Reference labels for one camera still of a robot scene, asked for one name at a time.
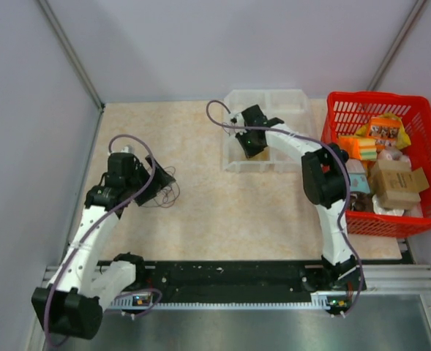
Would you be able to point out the brown cardboard box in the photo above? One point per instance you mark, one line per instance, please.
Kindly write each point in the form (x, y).
(396, 186)

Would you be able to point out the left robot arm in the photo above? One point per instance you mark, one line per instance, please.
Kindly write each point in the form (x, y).
(74, 301)

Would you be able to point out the white cable duct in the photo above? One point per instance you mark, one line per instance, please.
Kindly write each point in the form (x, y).
(317, 301)

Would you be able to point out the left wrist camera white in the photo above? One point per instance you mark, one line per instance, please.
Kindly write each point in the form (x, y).
(128, 149)

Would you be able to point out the pink wrapped roll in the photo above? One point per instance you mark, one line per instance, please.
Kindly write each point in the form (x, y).
(393, 154)

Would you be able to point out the orange snack package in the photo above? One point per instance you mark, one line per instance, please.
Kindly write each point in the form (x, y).
(384, 131)

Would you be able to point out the right corner aluminium post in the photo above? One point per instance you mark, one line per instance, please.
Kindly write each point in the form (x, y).
(405, 30)

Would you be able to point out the left corner aluminium post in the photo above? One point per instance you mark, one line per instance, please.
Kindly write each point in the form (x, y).
(70, 53)

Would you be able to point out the teal small box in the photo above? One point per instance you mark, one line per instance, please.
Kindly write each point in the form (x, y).
(359, 183)

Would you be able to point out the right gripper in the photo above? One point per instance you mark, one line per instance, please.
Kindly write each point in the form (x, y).
(248, 152)

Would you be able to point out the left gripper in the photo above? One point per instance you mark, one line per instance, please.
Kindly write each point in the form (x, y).
(160, 180)

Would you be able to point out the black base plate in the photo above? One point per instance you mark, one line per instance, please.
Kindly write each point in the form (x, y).
(250, 281)

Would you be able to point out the corner aluminium post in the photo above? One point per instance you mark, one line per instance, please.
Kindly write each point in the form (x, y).
(405, 30)
(70, 53)

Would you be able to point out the orange sponge pack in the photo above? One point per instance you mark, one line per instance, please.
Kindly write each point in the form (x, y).
(362, 148)

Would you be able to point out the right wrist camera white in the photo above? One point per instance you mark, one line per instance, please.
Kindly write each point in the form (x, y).
(235, 123)

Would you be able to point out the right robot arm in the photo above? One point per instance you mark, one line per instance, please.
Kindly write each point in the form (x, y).
(326, 184)

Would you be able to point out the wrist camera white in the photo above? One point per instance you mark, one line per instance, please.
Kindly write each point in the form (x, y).
(235, 123)
(128, 149)

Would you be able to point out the yellow snack bag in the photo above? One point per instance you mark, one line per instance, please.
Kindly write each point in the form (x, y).
(403, 140)

